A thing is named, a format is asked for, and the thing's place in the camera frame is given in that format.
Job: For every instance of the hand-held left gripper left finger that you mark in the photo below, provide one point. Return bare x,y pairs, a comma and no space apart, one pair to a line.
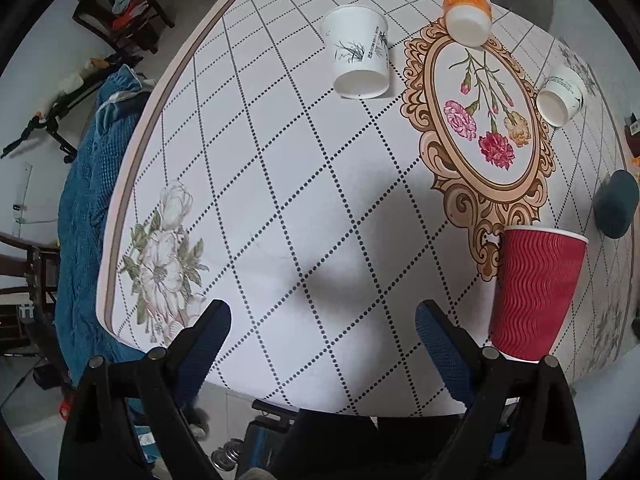
202,350

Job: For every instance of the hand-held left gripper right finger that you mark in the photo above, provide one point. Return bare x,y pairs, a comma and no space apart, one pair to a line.
442,350

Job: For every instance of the red corrugated paper cup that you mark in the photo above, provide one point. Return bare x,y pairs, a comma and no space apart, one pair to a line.
537,290

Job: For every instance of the dark teal cup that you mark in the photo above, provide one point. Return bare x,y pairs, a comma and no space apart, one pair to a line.
612,205

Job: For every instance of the small white paper cup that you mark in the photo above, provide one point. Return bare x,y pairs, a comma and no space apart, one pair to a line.
566,89

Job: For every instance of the large white bamboo-print cup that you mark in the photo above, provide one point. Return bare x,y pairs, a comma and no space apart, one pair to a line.
355,40

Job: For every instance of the orange patterned cup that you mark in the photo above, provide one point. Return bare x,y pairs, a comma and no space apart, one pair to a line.
467,6

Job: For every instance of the blue quilted blanket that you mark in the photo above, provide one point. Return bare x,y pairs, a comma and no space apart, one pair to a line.
85,210

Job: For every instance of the brown wooden chair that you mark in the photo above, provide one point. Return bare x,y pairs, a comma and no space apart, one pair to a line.
35,265

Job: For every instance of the floral printed tablecloth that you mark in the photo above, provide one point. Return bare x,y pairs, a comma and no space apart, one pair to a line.
300,185

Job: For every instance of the black folding stand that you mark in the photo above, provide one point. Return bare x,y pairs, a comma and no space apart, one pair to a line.
55,110

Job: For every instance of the small black box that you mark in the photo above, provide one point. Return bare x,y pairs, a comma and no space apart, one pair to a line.
634,125

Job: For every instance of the dark wooden chair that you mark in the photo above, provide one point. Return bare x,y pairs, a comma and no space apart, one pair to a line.
92,17

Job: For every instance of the pile of clothes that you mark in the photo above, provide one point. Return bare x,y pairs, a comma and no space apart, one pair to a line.
127,7

